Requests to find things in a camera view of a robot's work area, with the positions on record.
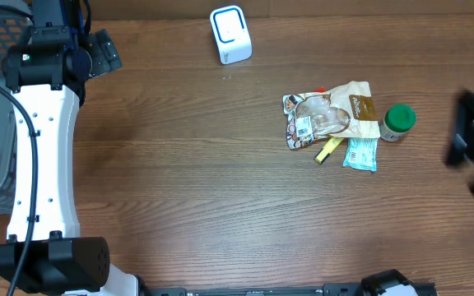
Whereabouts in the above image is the red Nescafe coffee stick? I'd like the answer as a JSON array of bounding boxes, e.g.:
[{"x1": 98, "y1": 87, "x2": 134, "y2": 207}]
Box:
[{"x1": 314, "y1": 86, "x2": 326, "y2": 93}]

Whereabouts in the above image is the yellow black marker pen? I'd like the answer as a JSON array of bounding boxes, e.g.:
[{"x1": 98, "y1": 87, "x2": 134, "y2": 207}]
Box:
[{"x1": 314, "y1": 137, "x2": 343, "y2": 164}]

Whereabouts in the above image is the beige PanTree snack pouch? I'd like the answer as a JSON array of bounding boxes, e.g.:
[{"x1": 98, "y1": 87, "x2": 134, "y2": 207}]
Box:
[{"x1": 282, "y1": 81, "x2": 380, "y2": 150}]

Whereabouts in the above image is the teal tissue pack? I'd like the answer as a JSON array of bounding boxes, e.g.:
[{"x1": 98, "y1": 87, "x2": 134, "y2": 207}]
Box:
[{"x1": 342, "y1": 137, "x2": 378, "y2": 172}]

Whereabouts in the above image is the green lid jar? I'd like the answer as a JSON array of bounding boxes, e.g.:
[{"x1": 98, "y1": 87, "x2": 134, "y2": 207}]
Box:
[{"x1": 379, "y1": 104, "x2": 416, "y2": 141}]

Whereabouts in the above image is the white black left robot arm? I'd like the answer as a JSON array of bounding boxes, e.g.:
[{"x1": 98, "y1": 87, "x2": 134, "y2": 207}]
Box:
[{"x1": 0, "y1": 0, "x2": 147, "y2": 296}]

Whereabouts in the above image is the white barcode scanner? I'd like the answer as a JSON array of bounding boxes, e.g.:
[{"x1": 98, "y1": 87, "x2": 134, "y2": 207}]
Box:
[{"x1": 210, "y1": 5, "x2": 253, "y2": 65}]

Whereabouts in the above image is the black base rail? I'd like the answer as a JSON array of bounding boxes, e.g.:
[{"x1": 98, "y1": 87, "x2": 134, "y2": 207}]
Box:
[{"x1": 142, "y1": 283, "x2": 369, "y2": 296}]

